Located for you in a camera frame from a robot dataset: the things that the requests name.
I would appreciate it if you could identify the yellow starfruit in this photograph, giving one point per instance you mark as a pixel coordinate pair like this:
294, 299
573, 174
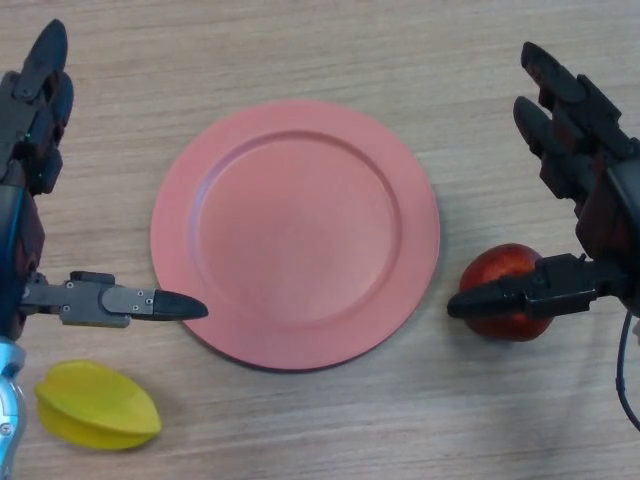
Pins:
95, 405

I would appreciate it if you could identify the red apple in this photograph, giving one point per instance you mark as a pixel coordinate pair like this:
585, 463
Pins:
492, 265

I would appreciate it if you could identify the pink round plate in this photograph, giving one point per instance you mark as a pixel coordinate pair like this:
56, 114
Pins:
295, 235

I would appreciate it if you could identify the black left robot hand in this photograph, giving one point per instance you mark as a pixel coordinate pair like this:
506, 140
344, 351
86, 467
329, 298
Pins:
30, 130

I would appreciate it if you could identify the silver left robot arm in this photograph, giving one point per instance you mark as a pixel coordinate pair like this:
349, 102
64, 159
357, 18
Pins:
9, 410

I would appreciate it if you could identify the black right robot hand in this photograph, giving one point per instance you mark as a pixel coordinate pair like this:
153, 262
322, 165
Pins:
602, 225

